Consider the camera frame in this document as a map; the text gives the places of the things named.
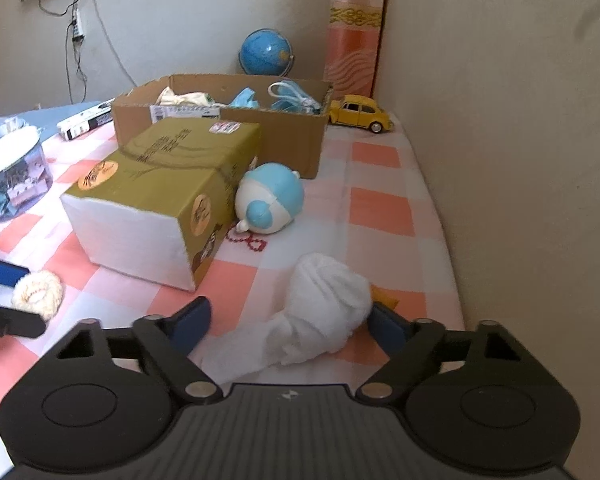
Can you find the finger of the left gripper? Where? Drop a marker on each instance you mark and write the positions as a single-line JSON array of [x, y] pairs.
[[10, 274], [21, 323]]

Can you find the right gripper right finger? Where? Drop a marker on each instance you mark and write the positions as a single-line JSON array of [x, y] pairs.
[[413, 351]]

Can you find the blue cushion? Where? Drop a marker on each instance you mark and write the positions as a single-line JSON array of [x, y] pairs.
[[49, 117]]

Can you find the blue face mask stack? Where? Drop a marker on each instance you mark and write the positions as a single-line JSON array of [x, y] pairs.
[[246, 98]]

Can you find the white tissue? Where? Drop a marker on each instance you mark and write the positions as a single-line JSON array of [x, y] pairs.
[[324, 304]]

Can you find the light blue face mask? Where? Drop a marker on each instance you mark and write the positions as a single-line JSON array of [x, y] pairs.
[[291, 98]]

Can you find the blue desk globe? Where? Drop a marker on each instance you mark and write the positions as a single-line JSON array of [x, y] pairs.
[[266, 52]]

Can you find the checkered tablecloth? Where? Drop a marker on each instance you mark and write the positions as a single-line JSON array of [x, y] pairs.
[[368, 207]]

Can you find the power strip on wall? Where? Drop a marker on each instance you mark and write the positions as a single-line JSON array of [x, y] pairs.
[[77, 29]]

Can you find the blue white round plush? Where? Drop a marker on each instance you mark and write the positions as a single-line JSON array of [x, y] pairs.
[[268, 198]]

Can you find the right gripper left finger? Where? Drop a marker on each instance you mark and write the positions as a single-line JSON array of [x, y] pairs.
[[166, 344]]

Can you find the open cardboard box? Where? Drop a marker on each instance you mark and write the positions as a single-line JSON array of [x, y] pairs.
[[292, 139]]

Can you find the gold tissue pack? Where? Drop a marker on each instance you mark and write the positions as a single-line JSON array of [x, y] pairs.
[[159, 207]]

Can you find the black white pen box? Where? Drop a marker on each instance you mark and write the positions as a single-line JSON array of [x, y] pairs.
[[84, 122]]

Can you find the cream drawstring pouch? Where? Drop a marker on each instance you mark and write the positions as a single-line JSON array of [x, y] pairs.
[[168, 97]]

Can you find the clear jar white lid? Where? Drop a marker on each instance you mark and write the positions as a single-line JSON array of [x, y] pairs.
[[25, 176]]

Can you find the yellow toy car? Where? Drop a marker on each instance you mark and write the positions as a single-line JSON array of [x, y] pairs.
[[359, 112]]

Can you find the pink orange curtain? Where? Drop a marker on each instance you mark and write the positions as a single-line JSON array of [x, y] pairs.
[[353, 43]]

